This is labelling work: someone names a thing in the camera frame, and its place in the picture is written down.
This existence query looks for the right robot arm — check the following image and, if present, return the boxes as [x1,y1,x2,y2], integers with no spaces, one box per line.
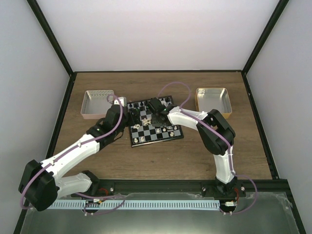
[147,97,237,196]

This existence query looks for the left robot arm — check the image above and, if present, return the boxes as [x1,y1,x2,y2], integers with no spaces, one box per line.
[19,104,140,211]

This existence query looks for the row of black chess pieces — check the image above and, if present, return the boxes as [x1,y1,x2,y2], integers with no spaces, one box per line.
[127,96,174,111]

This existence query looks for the pile of white chess pieces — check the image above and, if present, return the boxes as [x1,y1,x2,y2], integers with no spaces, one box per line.
[141,117,152,126]

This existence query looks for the black and silver chessboard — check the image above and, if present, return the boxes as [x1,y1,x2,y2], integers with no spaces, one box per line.
[129,107,184,148]

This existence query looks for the pink metal tin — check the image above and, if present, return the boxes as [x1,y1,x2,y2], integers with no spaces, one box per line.
[80,90,114,119]

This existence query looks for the yellow metal tin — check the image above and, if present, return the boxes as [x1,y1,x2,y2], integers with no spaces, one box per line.
[195,88,232,119]

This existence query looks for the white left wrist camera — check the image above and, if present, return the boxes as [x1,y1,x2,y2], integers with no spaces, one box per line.
[114,97,127,107]

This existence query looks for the light blue slotted cable duct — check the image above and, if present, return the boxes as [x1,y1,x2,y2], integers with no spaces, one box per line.
[49,200,220,211]

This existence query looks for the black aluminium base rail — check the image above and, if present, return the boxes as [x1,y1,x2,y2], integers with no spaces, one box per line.
[31,179,288,195]

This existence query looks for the black frame post left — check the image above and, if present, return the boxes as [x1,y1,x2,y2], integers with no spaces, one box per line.
[27,0,74,77]

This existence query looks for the black frame post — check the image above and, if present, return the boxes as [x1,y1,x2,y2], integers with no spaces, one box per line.
[27,0,74,77]
[242,0,289,76]

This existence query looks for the black frame post right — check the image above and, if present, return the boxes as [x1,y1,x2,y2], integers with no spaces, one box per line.
[242,0,289,76]

